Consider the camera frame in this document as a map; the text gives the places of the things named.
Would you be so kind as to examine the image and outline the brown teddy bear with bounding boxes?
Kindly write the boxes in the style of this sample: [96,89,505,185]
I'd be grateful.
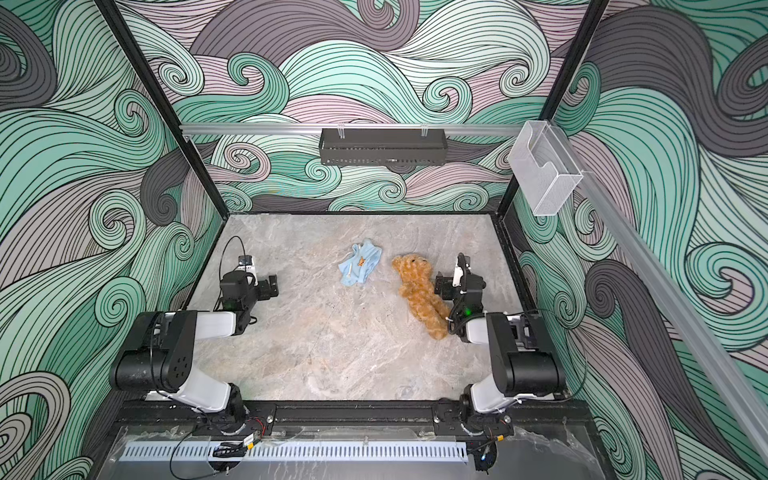
[391,253,450,340]

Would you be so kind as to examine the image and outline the light blue bear hoodie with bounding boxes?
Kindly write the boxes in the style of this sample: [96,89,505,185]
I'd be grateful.
[338,239,382,286]

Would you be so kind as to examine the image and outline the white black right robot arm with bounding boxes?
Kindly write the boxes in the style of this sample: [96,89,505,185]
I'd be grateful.
[435,272,565,421]

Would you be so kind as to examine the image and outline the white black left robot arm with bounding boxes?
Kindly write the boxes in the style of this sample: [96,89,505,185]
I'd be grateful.
[110,269,279,425]

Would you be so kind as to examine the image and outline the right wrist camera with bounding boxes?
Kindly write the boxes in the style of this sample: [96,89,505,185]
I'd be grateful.
[452,253,471,288]

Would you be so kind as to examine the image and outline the clear plastic wall holder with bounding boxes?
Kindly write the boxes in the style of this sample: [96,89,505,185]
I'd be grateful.
[507,120,583,217]

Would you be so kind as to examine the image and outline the white slotted cable duct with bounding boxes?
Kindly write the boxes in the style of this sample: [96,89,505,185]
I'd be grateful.
[118,441,468,463]

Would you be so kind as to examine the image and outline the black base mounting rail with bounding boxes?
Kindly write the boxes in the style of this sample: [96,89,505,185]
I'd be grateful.
[116,399,591,436]

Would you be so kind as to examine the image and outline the aluminium back wall rail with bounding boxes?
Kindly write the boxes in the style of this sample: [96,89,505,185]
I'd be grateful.
[180,122,522,137]

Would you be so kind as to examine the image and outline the aluminium wall rail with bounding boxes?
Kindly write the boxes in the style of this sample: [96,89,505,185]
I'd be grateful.
[180,122,522,137]
[550,124,767,460]

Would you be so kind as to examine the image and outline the black perforated wall tray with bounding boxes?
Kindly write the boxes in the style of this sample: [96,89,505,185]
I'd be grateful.
[319,129,448,167]

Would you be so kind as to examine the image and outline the aluminium right wall rail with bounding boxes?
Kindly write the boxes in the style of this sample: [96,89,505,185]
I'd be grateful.
[550,124,767,460]

